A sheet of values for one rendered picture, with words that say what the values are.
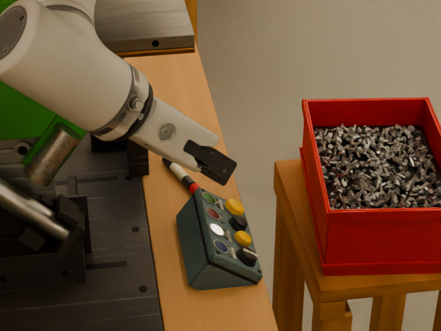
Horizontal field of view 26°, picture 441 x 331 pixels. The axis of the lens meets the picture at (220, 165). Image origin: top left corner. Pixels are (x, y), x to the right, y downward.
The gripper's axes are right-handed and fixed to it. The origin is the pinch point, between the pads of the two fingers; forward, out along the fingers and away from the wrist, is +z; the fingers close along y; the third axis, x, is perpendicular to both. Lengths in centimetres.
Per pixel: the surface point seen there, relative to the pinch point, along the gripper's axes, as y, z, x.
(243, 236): 5.5, 15.0, 5.6
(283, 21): 214, 178, -75
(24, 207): 18.7, -7.8, 16.4
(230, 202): 11.9, 15.9, 2.7
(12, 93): 22.7, -15.2, 4.8
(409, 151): 13, 45, -19
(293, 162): 32, 43, -9
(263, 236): 109, 124, 5
